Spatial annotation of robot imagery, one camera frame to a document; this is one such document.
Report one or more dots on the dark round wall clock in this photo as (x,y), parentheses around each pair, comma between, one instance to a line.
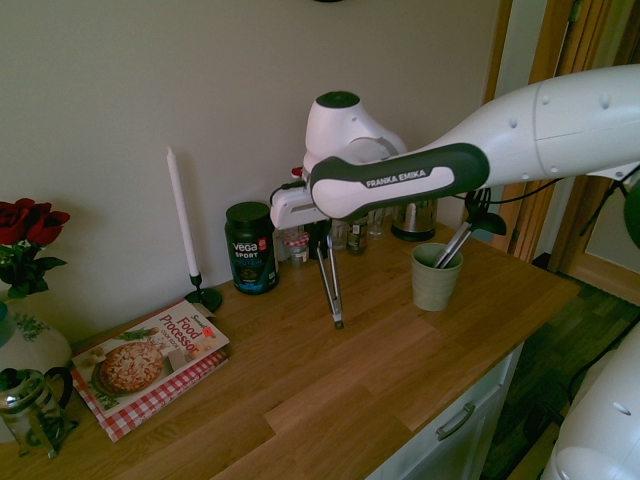
(327,1)

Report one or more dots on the small jar with checked lid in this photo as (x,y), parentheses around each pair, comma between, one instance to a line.
(296,247)

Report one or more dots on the clear drinking glass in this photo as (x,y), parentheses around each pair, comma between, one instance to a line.
(340,235)

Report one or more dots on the clear glass jar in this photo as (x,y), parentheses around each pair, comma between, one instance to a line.
(280,245)

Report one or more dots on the dark Vega protein tub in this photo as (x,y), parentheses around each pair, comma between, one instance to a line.
(251,250)

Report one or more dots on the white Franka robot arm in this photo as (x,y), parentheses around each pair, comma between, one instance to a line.
(550,125)

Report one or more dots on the stainless steel kettle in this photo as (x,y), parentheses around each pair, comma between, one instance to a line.
(417,220)

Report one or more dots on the pale green utensil holder cup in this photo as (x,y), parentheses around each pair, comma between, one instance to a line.
(436,287)

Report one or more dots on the black-tipped metal tongs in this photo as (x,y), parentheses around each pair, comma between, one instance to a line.
(332,290)

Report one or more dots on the red checked book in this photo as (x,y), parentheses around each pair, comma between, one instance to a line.
(150,412)

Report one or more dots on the glass French press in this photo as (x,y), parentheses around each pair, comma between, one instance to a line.
(30,410)

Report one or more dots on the black candle holder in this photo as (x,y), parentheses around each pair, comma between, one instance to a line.
(204,297)

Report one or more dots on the wooden door frame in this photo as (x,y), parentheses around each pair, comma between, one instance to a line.
(550,40)

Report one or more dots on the Food Processor cookbook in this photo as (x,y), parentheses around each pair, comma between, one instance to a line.
(145,360)

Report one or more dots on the red rose bouquet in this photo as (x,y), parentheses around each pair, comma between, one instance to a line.
(27,225)

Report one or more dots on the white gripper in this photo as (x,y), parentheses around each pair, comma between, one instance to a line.
(295,210)

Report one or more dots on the white floral vase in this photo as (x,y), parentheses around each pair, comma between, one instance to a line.
(30,345)

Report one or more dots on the white kitchen cabinet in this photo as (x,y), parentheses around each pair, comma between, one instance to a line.
(465,400)

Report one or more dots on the tall white candle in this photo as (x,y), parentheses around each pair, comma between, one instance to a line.
(182,215)

